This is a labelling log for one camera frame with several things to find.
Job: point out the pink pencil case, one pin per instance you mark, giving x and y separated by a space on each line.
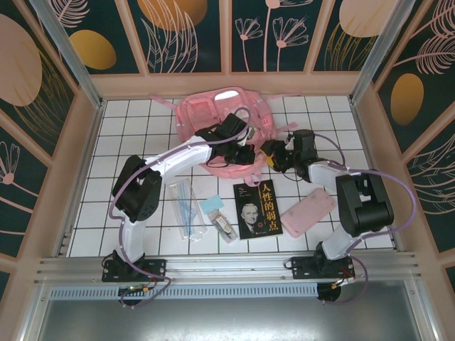
307 213

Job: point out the black book with portrait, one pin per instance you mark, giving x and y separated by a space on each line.
257 220

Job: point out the clear ruler set pouch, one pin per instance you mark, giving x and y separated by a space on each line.
185 213

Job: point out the aluminium mounting rail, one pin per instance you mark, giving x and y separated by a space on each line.
227 266

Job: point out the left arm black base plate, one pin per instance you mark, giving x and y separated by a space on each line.
156 265

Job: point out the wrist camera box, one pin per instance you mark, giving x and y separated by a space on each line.
249 136
289 139

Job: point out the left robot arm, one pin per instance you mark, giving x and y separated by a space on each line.
177 160

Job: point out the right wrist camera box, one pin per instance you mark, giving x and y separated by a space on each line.
289 139

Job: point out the aluminium frame post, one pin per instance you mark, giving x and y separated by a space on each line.
71 53
380 46

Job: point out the light blue sticky notes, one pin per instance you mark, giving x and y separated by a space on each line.
212 204

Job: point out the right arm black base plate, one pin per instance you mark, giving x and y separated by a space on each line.
302 266

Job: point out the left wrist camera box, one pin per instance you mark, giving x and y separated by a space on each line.
249 136

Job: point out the clear packet of stationery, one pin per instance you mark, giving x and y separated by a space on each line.
222 225

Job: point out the pink backpack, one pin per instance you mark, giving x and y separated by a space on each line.
199 110

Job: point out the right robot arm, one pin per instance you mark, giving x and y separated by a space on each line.
362 206

